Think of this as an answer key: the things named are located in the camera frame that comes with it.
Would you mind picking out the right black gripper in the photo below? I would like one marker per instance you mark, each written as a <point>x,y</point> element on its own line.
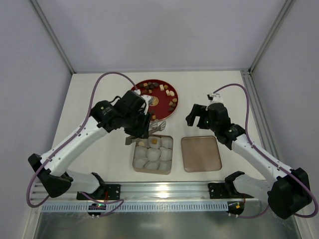
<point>198,115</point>

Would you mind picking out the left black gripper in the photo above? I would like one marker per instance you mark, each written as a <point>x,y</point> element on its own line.
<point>140,127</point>

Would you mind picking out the metal serving tongs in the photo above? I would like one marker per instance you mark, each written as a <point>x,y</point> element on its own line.
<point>154,127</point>

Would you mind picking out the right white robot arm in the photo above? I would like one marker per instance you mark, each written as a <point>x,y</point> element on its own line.
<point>285,190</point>

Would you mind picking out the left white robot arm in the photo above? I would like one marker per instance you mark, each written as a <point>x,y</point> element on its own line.
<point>51,168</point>

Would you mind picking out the white heart chocolate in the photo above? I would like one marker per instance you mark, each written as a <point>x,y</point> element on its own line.
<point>170,93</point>

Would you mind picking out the red round tray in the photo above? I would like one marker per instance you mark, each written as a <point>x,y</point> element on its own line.
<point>162,105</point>

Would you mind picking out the gold tin lid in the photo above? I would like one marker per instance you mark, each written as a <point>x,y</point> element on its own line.
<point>200,154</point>

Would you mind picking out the gold tin box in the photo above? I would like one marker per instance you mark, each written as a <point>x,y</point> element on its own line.
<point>154,158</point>

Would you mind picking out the perforated metal strip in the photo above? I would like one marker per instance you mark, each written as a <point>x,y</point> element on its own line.
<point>188,206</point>

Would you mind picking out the aluminium front rail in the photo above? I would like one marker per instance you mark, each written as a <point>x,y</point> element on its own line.
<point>141,190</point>

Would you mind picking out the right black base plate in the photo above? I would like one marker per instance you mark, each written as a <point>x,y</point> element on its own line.
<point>223,190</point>

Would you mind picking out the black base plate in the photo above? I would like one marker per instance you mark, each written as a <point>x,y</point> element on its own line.
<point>112,191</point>
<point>223,190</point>

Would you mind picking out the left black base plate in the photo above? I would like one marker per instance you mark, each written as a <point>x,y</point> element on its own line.
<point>112,191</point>

